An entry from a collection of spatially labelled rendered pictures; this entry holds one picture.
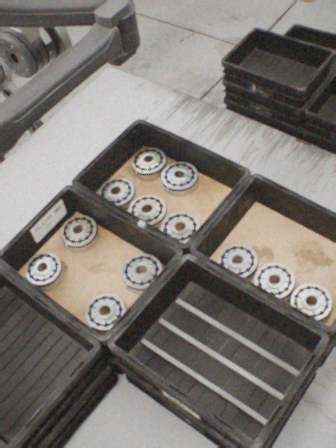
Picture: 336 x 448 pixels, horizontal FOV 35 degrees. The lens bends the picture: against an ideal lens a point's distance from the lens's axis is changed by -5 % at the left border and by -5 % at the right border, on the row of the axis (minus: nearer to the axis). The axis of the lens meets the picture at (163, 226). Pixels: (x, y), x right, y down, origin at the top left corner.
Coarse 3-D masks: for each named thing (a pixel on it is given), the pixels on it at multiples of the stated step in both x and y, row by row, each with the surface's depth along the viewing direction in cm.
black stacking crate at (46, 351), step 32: (0, 288) 142; (0, 320) 137; (32, 320) 136; (0, 352) 132; (32, 352) 131; (64, 352) 130; (0, 384) 127; (32, 384) 125; (0, 416) 122; (32, 416) 121; (64, 416) 120
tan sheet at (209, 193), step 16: (112, 176) 161; (128, 176) 161; (144, 192) 156; (160, 192) 156; (192, 192) 154; (208, 192) 154; (224, 192) 153; (176, 208) 152; (192, 208) 151; (208, 208) 150
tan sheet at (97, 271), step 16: (112, 240) 148; (64, 256) 147; (80, 256) 146; (96, 256) 145; (112, 256) 145; (128, 256) 144; (64, 272) 144; (80, 272) 143; (96, 272) 142; (112, 272) 142; (144, 272) 141; (64, 288) 141; (80, 288) 140; (96, 288) 140; (112, 288) 139; (64, 304) 138; (80, 304) 137; (128, 304) 136
